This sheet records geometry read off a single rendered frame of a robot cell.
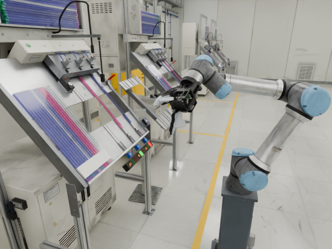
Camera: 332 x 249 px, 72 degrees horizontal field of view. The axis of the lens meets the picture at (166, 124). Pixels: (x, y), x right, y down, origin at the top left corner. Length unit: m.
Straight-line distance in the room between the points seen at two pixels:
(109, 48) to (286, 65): 7.15
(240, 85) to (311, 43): 7.88
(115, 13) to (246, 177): 1.93
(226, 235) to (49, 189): 1.01
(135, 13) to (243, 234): 2.08
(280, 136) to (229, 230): 0.65
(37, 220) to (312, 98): 1.41
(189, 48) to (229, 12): 3.32
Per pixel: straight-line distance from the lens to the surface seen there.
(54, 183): 1.42
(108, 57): 2.54
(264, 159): 1.13
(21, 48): 1.35
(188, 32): 5.85
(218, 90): 0.96
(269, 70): 8.84
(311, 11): 8.95
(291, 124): 1.10
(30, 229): 1.55
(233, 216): 1.41
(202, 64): 0.94
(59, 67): 1.39
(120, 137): 1.39
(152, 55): 2.65
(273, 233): 2.01
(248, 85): 1.12
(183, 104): 0.82
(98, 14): 2.58
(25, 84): 1.29
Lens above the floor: 1.31
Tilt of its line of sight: 20 degrees down
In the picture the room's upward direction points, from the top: straight up
